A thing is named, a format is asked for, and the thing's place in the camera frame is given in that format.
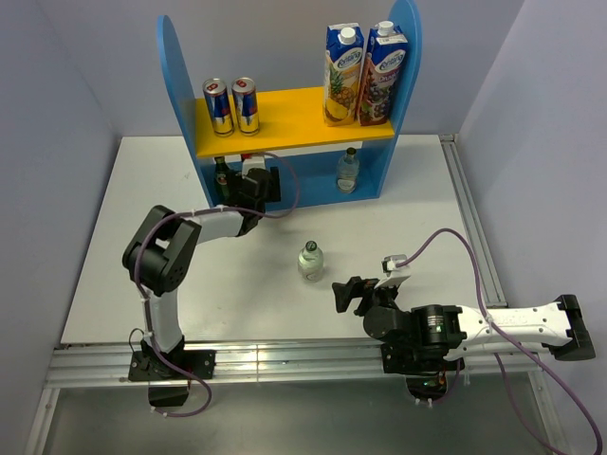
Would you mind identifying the green glass bottle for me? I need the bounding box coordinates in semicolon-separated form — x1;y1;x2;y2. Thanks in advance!
213;156;231;202

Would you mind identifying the clear glass bottle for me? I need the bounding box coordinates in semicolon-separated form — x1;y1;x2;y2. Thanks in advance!
298;241;324;282
336;147;359;193

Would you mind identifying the energy drink can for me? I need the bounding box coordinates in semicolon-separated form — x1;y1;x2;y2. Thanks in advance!
231;77;260;136
202;78;234;137

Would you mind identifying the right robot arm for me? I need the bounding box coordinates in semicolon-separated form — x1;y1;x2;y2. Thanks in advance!
332;272;596;372

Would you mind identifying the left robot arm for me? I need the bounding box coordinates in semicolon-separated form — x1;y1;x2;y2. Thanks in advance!
122;167;281;378

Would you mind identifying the blue and yellow shelf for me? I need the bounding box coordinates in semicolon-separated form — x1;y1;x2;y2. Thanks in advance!
156;1;423;210

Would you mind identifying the pineapple juice carton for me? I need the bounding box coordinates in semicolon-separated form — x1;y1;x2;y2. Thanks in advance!
322;23;364;126

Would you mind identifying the berry juice carton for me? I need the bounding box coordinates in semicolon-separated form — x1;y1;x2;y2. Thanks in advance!
357;20;409;126

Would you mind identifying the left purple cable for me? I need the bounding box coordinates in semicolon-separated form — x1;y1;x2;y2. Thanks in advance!
127;151;301;418

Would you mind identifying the purple cable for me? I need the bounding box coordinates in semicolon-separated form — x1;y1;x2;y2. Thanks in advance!
395;227;603;455
127;151;301;418

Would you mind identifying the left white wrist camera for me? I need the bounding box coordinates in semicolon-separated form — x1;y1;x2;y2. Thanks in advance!
241;154;267;177

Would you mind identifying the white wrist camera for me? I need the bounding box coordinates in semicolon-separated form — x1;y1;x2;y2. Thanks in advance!
241;154;267;177
375;255;412;289

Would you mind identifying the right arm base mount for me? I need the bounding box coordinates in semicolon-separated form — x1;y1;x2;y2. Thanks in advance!
380;343;465;400

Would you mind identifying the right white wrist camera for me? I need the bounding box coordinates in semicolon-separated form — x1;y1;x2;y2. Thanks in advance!
375;255;412;289

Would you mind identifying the aluminium rail frame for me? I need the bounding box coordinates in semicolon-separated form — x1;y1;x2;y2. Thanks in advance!
26;135;570;454

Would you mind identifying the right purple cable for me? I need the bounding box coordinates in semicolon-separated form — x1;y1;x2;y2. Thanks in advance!
395;227;603;455

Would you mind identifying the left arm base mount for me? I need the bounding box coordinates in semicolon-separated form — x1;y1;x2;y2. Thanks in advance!
127;339;216;418

